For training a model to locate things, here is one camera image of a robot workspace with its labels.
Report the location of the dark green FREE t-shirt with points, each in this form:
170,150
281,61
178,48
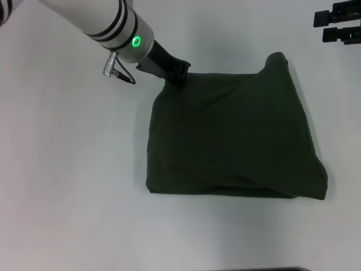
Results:
225,135

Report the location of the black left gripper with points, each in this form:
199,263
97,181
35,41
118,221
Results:
160,65

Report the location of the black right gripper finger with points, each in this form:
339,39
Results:
341,35
335,15

